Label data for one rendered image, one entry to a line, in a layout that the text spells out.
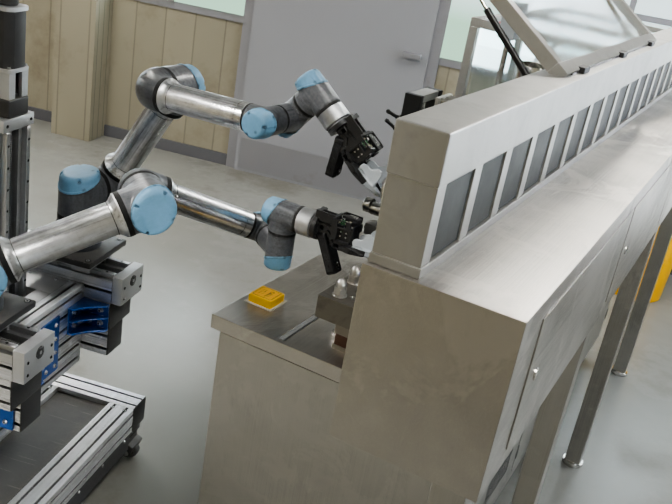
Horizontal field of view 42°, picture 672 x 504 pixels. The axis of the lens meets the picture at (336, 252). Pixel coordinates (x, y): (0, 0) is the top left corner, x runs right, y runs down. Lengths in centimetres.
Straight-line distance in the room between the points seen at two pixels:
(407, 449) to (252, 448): 102
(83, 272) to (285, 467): 88
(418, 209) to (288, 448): 115
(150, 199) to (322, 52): 385
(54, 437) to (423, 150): 199
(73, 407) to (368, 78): 342
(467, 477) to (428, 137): 50
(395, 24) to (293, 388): 386
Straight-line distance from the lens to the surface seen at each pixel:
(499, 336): 120
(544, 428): 237
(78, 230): 212
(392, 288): 124
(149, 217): 211
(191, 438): 329
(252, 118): 216
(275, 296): 228
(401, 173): 120
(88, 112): 640
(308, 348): 211
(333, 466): 219
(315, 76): 223
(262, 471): 232
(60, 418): 301
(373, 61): 576
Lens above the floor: 192
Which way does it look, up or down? 22 degrees down
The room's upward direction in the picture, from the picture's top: 10 degrees clockwise
